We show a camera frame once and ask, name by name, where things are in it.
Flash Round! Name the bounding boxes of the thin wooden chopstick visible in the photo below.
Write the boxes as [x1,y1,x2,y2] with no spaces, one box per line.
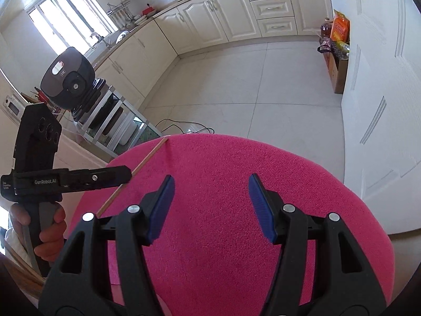
[97,137,169,218]

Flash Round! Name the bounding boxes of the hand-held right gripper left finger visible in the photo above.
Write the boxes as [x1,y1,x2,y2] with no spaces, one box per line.
[38,174,175,316]

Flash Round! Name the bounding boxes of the cooking oil bottle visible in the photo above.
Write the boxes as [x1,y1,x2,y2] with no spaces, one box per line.
[320,18,334,40]

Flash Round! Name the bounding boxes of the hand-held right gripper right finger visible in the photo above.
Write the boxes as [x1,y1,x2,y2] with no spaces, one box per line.
[248,173,387,316]

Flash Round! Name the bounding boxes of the orange snack bag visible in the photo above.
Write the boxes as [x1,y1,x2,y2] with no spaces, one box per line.
[330,10,351,42]

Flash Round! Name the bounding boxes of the bunch of wooden chopsticks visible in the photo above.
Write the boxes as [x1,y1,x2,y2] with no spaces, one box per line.
[3,242,45,287]

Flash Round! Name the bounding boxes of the black rice cooker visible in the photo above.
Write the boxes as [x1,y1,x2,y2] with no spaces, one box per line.
[39,47,96,109]

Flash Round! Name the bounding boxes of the kitchen window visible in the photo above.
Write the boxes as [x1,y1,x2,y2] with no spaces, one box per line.
[28,0,117,55]

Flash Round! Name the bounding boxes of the cream lower kitchen cabinets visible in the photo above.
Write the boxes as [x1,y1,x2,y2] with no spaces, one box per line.
[84,0,333,109]

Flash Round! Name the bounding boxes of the sink faucet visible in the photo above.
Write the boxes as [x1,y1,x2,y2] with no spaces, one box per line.
[90,32,109,48]

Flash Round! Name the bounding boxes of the white panel door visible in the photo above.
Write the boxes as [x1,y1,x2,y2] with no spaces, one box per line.
[340,0,421,234]

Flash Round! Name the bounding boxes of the pink round tablecloth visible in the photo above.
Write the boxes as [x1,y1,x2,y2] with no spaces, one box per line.
[64,134,395,316]

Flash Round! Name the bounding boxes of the white countertop appliance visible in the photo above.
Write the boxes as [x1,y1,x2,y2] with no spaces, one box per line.
[3,95,23,126]

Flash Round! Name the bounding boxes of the cardboard box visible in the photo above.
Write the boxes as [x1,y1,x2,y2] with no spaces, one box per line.
[324,44,350,94]

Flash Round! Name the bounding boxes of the hanging utensil rack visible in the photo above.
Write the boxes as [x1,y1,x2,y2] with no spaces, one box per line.
[108,2,132,25]

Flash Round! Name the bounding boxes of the metal shelf rack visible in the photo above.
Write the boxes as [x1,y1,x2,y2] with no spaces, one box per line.
[71,86,162,157]

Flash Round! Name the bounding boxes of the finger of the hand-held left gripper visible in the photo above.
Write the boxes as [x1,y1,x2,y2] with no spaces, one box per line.
[61,165,132,193]

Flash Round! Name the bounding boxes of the person's left hand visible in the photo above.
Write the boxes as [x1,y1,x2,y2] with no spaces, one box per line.
[9,203,68,267]

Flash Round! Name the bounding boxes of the black floor cable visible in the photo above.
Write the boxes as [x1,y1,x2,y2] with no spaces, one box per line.
[154,118,214,135]

